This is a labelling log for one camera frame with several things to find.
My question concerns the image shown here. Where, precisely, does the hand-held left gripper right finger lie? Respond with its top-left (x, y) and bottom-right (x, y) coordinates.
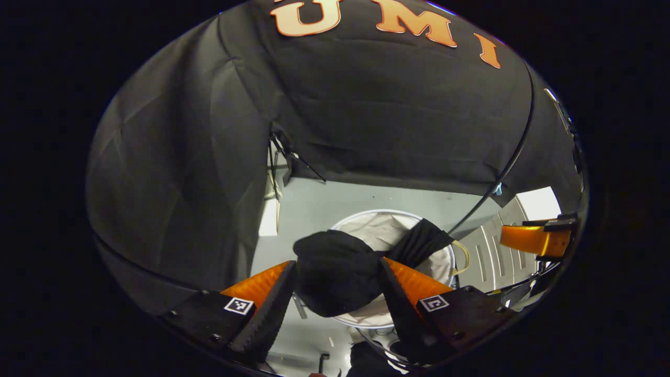
top-left (378, 257), bottom-right (518, 366)

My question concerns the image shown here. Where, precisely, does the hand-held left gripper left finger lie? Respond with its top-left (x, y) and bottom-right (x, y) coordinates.
top-left (160, 260), bottom-right (298, 364)

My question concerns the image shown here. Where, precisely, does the black knitted garment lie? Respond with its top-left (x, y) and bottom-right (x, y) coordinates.
top-left (292, 218), bottom-right (455, 318)

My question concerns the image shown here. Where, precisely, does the white laundry hamper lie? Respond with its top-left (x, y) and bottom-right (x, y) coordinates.
top-left (329, 209), bottom-right (471, 330)

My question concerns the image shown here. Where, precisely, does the grey ribbed floor panel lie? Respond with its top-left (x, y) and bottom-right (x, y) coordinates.
top-left (460, 196), bottom-right (541, 293)

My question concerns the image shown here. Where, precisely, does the white paper sheet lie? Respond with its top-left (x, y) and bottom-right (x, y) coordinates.
top-left (516, 187), bottom-right (562, 221)

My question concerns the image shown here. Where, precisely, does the dark striped object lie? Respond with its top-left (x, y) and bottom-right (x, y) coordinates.
top-left (347, 339), bottom-right (415, 377)

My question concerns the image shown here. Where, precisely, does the black tripod stand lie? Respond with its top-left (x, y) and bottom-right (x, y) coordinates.
top-left (268, 131), bottom-right (327, 202)

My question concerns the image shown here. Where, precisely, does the black backdrop cloth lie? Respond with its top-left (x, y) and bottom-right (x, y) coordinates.
top-left (86, 0), bottom-right (585, 316)

